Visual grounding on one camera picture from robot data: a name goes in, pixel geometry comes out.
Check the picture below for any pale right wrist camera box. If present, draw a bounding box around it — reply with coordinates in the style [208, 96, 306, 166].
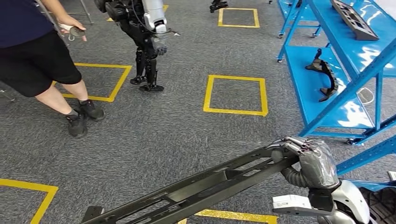
[272, 194, 314, 211]

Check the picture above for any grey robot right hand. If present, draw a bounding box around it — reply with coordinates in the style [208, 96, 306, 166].
[266, 136, 340, 190]

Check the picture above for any person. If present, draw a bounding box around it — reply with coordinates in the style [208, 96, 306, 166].
[0, 0, 106, 139]

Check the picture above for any black perforated plastic part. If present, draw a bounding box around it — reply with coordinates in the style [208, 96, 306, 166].
[330, 0, 380, 42]

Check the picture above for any white grey handheld controller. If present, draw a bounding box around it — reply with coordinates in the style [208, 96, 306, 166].
[58, 23, 86, 42]

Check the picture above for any black curved plastic part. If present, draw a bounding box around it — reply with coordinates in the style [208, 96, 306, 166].
[305, 48, 339, 103]

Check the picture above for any long black plastic panel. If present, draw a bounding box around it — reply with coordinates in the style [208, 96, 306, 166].
[79, 145, 300, 224]

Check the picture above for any person's left hand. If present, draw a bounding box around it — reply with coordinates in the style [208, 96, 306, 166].
[58, 14, 88, 42]

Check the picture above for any black silver humanoid robot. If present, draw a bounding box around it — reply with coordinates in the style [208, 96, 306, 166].
[94, 0, 181, 93]
[210, 0, 229, 14]

